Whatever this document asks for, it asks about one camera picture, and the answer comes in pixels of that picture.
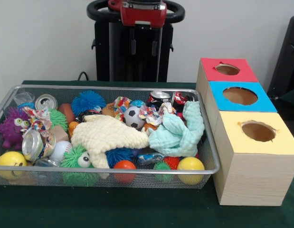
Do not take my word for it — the green furry toy with eyes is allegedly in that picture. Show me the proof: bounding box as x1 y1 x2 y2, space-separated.
60 144 100 187

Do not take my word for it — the yellow smiley ball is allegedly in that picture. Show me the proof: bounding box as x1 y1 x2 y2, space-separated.
0 151 28 180

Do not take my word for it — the purple spiky monster toy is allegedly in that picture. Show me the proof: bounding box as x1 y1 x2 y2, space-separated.
0 106 31 150

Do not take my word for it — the plain yellow ball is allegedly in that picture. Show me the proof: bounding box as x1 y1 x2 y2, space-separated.
177 156 206 185

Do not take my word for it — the black upright panel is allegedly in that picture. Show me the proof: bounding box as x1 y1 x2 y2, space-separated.
267 16 294 100

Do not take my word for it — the blue spiky ball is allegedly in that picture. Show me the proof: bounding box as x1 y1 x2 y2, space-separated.
71 90 107 117

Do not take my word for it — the dark green table cloth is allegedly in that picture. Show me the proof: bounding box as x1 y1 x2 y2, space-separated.
0 80 294 228

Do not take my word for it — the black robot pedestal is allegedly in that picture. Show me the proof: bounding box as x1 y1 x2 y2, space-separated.
86 0 185 83

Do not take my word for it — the mint green cloth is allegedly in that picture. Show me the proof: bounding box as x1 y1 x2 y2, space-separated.
148 101 206 158

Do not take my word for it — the cream waffle cloth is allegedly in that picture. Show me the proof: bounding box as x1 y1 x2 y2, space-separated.
70 114 150 170

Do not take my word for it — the red orange ball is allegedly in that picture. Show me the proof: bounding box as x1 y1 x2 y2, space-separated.
113 160 137 183

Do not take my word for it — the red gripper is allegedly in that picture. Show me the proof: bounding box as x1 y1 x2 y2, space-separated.
120 5 168 57

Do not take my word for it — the silver wire mesh bin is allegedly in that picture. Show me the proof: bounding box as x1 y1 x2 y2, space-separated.
0 85 220 190

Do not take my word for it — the wooden box with three holes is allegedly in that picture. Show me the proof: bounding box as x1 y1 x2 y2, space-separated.
195 57 294 206

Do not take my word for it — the small soccer ball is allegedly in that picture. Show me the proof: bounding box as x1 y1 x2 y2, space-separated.
123 106 146 130

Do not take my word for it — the silver crushed soda can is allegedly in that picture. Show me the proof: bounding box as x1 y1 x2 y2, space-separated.
34 94 58 111

